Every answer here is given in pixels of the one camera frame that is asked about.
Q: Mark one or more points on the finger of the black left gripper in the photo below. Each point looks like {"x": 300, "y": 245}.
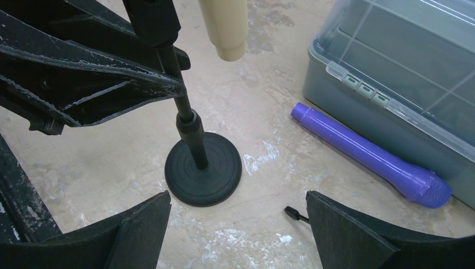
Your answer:
{"x": 55, "y": 83}
{"x": 95, "y": 26}

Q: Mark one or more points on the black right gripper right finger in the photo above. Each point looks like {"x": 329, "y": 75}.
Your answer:
{"x": 346, "y": 238}

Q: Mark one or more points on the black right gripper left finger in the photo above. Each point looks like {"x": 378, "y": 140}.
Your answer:
{"x": 130, "y": 239}

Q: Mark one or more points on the purple microphone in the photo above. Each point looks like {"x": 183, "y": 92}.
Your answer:
{"x": 416, "y": 184}

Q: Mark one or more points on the black round-base clamp stand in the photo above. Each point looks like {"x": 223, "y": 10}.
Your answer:
{"x": 203, "y": 169}

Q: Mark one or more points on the cream recorder flute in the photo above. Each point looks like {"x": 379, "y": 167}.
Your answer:
{"x": 227, "y": 26}

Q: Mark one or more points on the translucent green storage box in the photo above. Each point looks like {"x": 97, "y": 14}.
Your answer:
{"x": 401, "y": 74}

